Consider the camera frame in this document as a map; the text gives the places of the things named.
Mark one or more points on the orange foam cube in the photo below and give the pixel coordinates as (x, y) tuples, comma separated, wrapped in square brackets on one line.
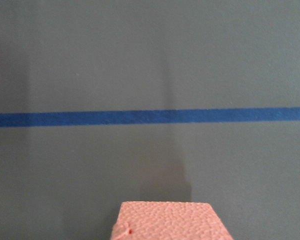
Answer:
[(168, 220)]

